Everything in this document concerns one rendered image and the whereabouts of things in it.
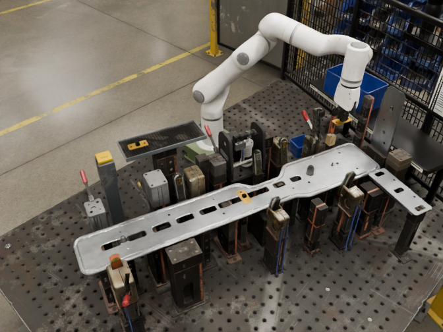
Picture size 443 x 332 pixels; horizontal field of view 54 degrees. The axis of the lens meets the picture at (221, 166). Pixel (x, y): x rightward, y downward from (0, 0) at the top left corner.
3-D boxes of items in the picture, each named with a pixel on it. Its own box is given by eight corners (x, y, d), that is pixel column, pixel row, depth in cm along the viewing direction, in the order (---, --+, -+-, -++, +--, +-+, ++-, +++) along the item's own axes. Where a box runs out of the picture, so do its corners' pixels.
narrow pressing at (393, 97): (385, 157, 204) (405, 95, 182) (369, 144, 212) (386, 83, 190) (386, 157, 204) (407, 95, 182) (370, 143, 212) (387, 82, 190)
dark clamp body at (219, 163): (213, 230, 210) (212, 170, 185) (202, 212, 219) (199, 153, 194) (233, 222, 213) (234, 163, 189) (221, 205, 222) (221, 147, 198)
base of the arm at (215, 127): (189, 138, 249) (187, 112, 236) (216, 126, 256) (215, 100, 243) (208, 156, 237) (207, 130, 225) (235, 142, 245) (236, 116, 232)
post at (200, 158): (202, 224, 212) (199, 161, 186) (198, 217, 216) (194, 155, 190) (211, 220, 214) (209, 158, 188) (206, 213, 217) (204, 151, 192)
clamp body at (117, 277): (127, 349, 164) (111, 296, 141) (116, 317, 174) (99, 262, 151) (153, 337, 168) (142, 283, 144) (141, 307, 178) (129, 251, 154)
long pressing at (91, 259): (84, 284, 152) (83, 281, 151) (70, 240, 168) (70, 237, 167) (383, 169, 200) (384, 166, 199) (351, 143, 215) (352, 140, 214)
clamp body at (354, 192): (339, 255, 198) (354, 201, 176) (323, 237, 206) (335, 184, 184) (354, 248, 201) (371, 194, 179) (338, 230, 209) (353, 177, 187)
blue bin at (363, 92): (362, 114, 226) (368, 93, 218) (322, 89, 246) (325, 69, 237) (383, 105, 233) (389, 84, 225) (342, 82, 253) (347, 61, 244)
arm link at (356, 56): (346, 68, 175) (337, 77, 169) (353, 37, 167) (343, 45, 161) (366, 74, 172) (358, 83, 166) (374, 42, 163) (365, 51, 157)
